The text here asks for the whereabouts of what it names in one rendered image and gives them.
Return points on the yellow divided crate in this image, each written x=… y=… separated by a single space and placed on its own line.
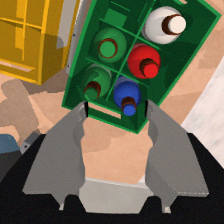
x=56 y=19

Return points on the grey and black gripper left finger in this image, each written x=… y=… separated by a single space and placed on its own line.
x=49 y=170

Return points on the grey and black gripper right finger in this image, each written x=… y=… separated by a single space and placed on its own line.
x=181 y=171

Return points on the green plastic crate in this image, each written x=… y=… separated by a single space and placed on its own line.
x=200 y=19

